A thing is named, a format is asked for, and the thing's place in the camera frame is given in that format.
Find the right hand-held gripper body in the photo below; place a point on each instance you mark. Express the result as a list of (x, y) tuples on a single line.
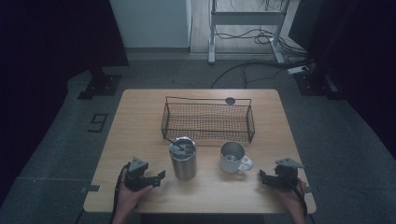
[(285, 177)]

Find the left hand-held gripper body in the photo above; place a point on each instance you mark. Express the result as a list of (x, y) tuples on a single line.
[(137, 179)]

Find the steel tumbler with lid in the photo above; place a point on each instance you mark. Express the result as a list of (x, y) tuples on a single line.
[(183, 165)]

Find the person's left hand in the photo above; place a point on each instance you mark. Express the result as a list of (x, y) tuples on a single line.
[(129, 199)]

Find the person's right hand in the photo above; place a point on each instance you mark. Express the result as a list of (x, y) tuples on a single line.
[(294, 199)]

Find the grey tape piece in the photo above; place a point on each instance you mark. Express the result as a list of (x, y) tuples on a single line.
[(308, 189), (91, 188)]

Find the small round grey disc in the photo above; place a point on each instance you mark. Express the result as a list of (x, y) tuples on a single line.
[(230, 101)]

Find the black stand base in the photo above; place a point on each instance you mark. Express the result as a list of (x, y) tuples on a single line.
[(101, 85), (314, 84)]

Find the white power strip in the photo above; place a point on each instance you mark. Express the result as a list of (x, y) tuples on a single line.
[(297, 69)]

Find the dark curtain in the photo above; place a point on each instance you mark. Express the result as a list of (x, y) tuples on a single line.
[(358, 46), (46, 46)]

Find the white cabinet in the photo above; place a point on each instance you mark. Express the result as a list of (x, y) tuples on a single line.
[(152, 23)]

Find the white desk frame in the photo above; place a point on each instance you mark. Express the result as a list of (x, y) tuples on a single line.
[(246, 18)]

